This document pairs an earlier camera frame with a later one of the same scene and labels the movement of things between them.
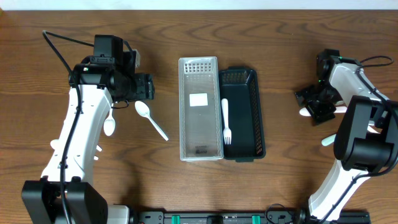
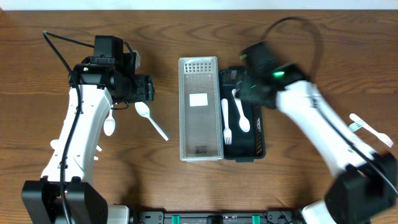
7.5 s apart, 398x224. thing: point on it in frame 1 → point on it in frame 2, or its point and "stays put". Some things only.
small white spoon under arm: (109, 124) stays put
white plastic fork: (226, 134) stays put
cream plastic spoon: (305, 111) → (244, 124)
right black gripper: (314, 101) → (249, 94)
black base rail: (244, 216) stays put
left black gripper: (147, 86) stays put
